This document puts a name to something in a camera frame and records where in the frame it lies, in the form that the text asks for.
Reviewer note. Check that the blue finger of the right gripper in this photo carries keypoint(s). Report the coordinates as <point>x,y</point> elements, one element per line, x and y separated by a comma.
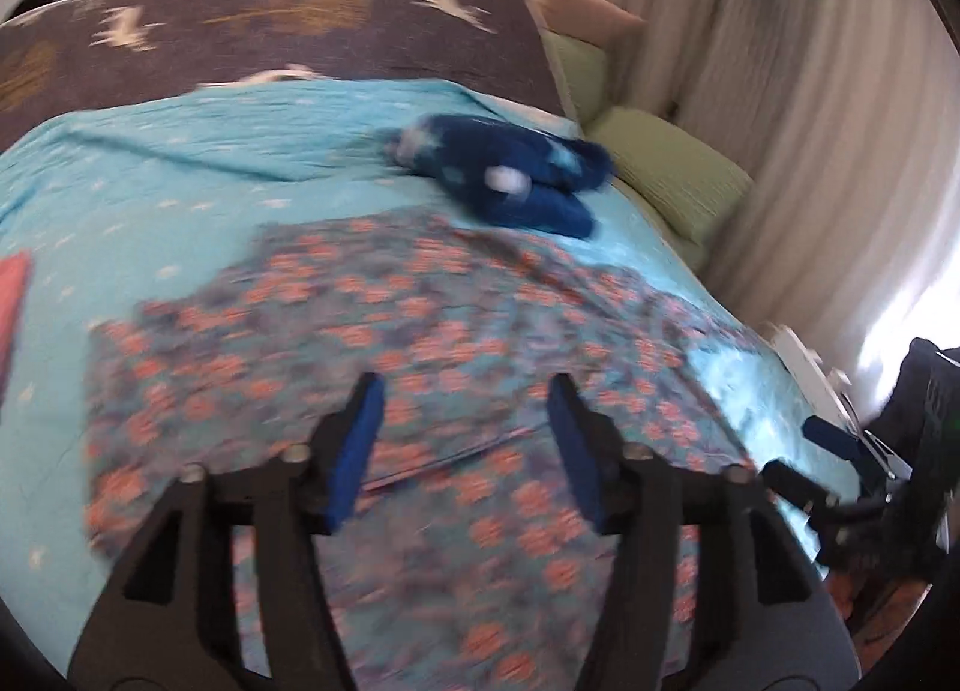
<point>801,492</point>
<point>838,441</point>

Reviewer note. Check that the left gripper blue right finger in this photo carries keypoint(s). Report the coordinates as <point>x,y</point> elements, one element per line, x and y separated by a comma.
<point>590,447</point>

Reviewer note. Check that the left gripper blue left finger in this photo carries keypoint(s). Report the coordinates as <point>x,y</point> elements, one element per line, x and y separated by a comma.
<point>341,448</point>

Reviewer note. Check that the floral teal shirt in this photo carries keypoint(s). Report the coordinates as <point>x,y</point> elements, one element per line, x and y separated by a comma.
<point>466,564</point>

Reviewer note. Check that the white power strip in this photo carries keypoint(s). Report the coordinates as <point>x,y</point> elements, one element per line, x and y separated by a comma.
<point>826,390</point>

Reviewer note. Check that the green pillow front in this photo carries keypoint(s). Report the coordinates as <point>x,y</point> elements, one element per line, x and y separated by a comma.
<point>692,186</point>

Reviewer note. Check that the green pillow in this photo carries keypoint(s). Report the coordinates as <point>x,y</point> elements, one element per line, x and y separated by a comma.
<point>585,70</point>
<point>692,186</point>

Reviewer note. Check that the navy star blanket bundle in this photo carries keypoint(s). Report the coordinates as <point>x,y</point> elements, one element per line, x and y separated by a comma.
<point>504,174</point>

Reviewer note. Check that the light blue star quilt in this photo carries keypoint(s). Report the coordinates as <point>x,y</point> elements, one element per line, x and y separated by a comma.
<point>115,204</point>

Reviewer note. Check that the folded pink garment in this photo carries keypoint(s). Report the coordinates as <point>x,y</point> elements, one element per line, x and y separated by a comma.
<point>15,274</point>

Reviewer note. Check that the beige curtain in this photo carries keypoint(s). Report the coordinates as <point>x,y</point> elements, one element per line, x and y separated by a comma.
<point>845,115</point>

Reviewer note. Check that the green pillow back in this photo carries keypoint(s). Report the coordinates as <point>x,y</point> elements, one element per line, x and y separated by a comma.
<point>585,70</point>

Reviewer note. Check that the beige pink pillow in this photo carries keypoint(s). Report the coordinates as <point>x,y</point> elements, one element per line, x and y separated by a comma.
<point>599,23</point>

